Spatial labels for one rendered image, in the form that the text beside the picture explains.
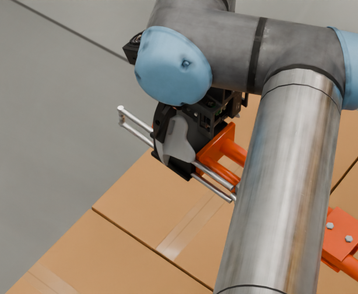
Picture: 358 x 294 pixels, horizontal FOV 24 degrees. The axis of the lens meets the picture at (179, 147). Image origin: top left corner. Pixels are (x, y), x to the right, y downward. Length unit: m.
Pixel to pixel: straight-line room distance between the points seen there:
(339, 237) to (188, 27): 0.37
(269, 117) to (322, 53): 0.10
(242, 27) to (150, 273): 1.04
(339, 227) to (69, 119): 1.77
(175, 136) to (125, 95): 1.72
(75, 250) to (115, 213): 0.12
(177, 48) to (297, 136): 0.16
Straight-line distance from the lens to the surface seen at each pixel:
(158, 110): 1.04
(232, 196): 1.09
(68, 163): 2.63
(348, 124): 2.04
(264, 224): 0.64
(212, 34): 0.80
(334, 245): 1.05
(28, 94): 2.82
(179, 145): 1.07
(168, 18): 0.82
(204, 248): 1.81
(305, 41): 0.80
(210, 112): 0.99
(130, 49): 1.06
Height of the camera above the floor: 2.11
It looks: 53 degrees down
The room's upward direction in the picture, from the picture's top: straight up
